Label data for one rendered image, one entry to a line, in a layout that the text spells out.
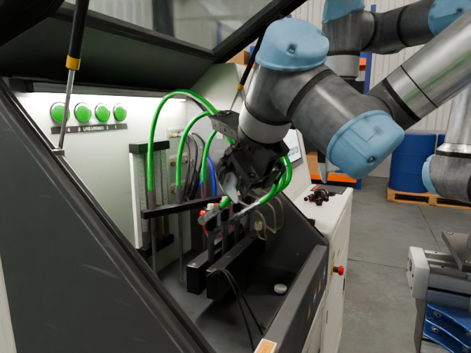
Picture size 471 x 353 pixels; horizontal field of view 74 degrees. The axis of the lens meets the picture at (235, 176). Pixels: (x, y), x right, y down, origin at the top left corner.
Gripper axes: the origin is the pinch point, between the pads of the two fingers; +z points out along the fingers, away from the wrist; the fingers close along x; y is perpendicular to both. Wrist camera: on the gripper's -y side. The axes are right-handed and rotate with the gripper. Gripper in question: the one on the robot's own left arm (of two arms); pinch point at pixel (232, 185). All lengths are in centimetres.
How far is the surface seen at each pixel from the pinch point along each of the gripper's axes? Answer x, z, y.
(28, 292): -42.6, 20.2, -3.1
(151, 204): -11.2, 30.0, -17.3
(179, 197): -2.5, 31.8, -17.5
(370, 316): 112, 157, 57
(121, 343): -28.8, 10.1, 16.0
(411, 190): 393, 297, -25
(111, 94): -12.5, 7.5, -40.2
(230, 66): 31, 16, -51
